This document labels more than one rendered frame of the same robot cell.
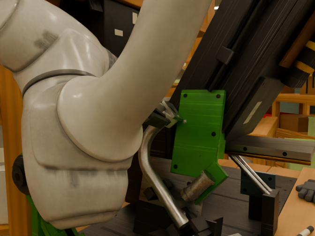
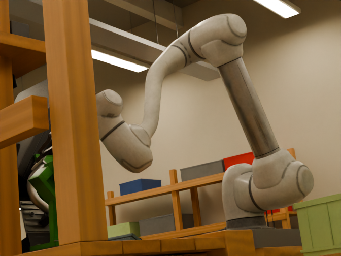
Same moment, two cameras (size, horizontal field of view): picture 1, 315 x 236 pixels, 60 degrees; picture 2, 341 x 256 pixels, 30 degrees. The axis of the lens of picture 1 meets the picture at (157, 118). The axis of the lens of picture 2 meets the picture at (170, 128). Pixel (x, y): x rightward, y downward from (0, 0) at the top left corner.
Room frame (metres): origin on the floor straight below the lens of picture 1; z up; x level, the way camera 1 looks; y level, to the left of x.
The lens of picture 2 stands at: (-0.12, 2.10, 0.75)
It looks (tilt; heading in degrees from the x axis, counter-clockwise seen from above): 14 degrees up; 278
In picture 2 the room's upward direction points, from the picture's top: 7 degrees counter-clockwise
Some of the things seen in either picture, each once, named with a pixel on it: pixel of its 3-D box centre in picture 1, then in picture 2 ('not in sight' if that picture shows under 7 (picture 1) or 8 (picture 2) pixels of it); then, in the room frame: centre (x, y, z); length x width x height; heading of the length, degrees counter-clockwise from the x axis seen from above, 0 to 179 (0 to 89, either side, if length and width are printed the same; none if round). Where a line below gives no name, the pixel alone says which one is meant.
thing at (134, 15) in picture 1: (111, 35); not in sight; (0.79, 0.13, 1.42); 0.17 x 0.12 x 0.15; 146
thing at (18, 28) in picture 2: not in sight; (8, 39); (0.65, 0.24, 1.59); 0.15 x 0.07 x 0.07; 146
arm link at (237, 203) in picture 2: not in sight; (243, 191); (-0.02, -0.44, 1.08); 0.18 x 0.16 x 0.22; 143
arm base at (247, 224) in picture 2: not in sight; (241, 227); (0.01, -0.46, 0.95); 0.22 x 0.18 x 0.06; 159
